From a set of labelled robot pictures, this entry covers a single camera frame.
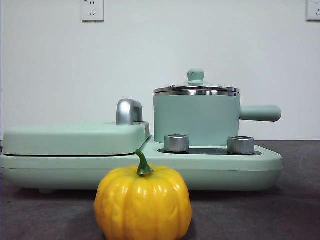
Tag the mint green breakfast machine base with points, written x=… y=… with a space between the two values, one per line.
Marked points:
x=225 y=172

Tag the black control panel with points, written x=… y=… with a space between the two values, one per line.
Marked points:
x=207 y=151

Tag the mint green hinged griddle cover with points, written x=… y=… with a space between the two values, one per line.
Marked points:
x=75 y=140

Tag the silver control knob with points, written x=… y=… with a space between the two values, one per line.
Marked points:
x=240 y=145
x=176 y=143

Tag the glass lid with green knob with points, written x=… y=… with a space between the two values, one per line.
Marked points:
x=195 y=76

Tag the yellow toy pumpkin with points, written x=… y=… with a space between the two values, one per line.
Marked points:
x=142 y=200

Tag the white wall socket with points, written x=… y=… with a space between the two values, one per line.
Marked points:
x=313 y=10
x=92 y=10

